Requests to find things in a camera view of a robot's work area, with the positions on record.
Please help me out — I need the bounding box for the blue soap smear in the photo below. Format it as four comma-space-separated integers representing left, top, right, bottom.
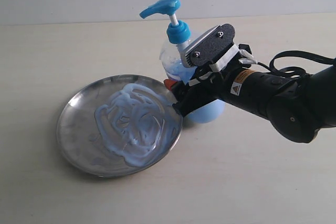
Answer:
94, 83, 182, 167

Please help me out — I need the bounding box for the blue soap pump bottle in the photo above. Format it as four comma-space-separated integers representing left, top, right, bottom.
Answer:
140, 0, 225, 123

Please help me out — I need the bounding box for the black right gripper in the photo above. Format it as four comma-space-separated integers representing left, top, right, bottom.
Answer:
163, 70, 236, 117

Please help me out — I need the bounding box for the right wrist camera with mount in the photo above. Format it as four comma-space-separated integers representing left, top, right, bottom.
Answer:
180, 24, 239, 72

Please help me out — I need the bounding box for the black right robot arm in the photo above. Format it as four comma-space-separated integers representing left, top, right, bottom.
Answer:
164, 66, 335, 143

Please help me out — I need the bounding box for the round stainless steel plate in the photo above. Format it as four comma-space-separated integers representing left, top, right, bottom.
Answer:
56, 74, 183, 177

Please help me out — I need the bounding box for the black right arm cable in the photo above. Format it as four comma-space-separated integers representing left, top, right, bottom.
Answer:
238, 42, 336, 78

